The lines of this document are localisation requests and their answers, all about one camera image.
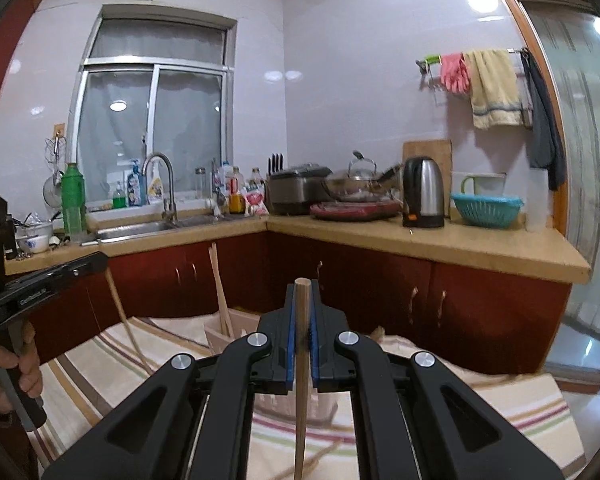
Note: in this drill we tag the white bowl with blue print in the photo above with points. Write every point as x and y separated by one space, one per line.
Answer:
36 242

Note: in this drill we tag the knife block with black knives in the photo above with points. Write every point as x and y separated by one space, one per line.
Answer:
275 165

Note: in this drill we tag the steel electric kettle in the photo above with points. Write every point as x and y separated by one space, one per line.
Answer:
424 190

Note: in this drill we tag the steel sink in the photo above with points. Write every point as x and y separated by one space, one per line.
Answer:
140 227

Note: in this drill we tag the striped tablecloth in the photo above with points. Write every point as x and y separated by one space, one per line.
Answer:
100 375

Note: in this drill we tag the group of wooden chopsticks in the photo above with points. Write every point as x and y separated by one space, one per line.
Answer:
325 457

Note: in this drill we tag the person's left forearm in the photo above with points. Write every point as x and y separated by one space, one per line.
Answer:
5 445

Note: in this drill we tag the steel kitchen faucet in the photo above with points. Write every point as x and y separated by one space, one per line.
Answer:
169 200

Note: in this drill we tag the pink and white snack bag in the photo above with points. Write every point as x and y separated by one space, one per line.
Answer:
256 202

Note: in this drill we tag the yellow towel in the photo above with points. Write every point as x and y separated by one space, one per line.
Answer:
492 90

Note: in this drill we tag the clear glass jar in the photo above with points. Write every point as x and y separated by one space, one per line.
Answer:
200 185

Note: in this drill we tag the dark grey cloth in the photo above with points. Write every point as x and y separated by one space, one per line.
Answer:
545 130

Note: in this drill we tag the metal towel rack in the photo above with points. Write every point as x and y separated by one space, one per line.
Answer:
430 62

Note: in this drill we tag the steel wok with lid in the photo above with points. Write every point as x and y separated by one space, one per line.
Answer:
360 180

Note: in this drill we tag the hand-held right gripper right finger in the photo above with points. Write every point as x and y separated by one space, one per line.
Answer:
315 355

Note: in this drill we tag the pink rubber gloves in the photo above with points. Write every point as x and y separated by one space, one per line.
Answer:
454 72

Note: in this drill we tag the red kitchen counter cabinet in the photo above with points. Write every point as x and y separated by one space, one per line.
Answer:
480 310

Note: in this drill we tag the red induction cooker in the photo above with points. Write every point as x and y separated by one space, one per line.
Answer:
350 210

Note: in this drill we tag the hanging metal strainer ladles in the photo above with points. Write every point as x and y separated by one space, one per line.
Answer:
55 185

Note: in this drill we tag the white spray cleaner bottle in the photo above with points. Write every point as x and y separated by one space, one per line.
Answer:
155 187

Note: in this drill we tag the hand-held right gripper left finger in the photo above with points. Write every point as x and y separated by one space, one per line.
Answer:
291 355

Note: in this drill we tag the white plastic container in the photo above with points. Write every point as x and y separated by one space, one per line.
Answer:
536 205

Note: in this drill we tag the person's left hand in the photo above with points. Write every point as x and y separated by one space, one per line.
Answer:
30 365

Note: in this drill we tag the grey rice cooker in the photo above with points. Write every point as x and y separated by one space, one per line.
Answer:
295 190

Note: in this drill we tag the sliding glass door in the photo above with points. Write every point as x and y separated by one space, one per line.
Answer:
585 160

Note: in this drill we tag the red wall cabinet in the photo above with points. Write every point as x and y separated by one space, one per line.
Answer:
5 60

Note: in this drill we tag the aluminium frame window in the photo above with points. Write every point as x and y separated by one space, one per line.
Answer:
155 110

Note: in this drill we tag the clear seasoning bottle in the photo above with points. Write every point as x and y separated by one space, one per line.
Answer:
256 177

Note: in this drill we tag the cooking oil bottle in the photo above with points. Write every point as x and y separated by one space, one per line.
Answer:
236 197

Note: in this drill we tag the green thermos flask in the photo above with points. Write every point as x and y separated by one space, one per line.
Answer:
74 200

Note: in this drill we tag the teal plastic colander basket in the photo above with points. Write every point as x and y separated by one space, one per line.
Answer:
485 210

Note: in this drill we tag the wooden cutting board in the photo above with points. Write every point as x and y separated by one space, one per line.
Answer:
440 152

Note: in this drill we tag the small green soap bottle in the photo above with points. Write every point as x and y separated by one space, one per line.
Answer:
119 200

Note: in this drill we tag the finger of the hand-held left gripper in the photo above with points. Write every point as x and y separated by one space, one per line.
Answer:
82 267

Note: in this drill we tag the pot with dishes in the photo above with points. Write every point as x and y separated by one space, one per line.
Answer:
30 222

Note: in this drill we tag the blue dish soap bottle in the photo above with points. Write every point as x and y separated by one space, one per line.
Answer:
136 187

